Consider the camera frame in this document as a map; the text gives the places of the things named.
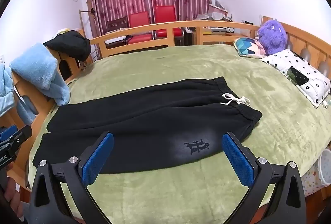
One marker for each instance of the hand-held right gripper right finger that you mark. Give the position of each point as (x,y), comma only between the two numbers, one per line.
(239,159)

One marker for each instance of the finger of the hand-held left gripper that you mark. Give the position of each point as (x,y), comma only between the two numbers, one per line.
(22,136)

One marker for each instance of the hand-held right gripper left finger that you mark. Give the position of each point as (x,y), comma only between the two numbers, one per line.
(97,159)

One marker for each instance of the black pants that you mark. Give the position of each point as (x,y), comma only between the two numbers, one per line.
(129,115)

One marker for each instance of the person's left hand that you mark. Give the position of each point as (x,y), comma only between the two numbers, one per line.
(14,195)

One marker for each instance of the light blue fleece cloth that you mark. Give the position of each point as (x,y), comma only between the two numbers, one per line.
(6,87)

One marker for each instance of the light blue fleece towel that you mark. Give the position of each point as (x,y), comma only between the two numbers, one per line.
(38,66)

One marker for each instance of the star patterned bed sheet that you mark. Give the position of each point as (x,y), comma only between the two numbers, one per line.
(311,180)

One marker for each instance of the white plastic bucket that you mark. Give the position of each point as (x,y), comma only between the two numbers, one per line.
(326,169)

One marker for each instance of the wooden cabinet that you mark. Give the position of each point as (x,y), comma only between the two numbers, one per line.
(62,56)

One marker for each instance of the black garment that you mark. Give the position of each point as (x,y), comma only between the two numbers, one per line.
(69,43)

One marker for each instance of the white floral pillow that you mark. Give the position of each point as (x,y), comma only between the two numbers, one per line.
(289,63)

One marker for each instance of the green fleece blanket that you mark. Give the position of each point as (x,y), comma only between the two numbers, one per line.
(181,66)

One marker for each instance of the geometric patterned pillow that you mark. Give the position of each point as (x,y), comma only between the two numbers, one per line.
(248,47)

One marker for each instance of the purple plush toy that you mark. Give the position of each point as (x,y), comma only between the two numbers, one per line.
(274,35)

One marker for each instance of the dark wooden chair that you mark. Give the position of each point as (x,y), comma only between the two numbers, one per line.
(117,23)

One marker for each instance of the wooden coat rack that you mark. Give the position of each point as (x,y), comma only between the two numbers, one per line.
(90,13)

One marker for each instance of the red chair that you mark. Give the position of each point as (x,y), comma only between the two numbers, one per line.
(139,22)
(165,14)

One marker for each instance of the wooden bed footboard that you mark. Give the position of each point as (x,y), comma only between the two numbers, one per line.
(160,26)

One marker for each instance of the pile of household clutter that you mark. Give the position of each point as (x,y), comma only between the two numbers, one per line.
(214,13)

